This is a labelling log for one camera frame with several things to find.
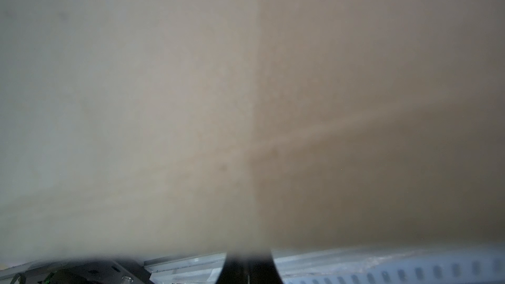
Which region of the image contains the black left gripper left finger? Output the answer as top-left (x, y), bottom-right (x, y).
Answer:
top-left (216, 254), bottom-right (249, 284)

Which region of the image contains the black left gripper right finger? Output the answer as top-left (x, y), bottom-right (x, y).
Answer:
top-left (248, 253), bottom-right (283, 284)

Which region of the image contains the starry night canvas bag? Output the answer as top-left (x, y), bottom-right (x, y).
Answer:
top-left (1, 0), bottom-right (504, 262)

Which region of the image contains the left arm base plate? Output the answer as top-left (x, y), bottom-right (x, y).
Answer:
top-left (1, 259), bottom-right (152, 283)

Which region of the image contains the aluminium mounting rail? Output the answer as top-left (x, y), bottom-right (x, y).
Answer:
top-left (0, 244), bottom-right (505, 284)

